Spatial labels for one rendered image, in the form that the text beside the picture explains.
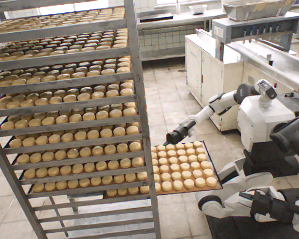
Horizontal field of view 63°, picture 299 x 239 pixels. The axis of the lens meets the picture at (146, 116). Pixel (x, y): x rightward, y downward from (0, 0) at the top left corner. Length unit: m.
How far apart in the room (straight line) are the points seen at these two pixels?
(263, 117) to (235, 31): 1.37
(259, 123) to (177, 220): 1.08
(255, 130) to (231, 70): 1.28
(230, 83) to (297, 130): 1.44
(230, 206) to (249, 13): 1.62
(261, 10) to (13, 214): 2.75
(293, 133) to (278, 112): 0.16
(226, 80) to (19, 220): 2.19
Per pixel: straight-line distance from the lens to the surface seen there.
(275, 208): 1.24
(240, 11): 2.42
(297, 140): 1.15
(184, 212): 2.08
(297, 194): 1.86
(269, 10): 2.57
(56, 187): 1.33
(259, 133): 1.28
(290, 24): 2.76
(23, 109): 1.04
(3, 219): 2.50
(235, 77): 2.53
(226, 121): 2.73
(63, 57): 0.91
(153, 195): 1.22
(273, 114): 1.27
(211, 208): 1.57
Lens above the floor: 1.64
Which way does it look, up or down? 30 degrees down
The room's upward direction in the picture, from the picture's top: 7 degrees counter-clockwise
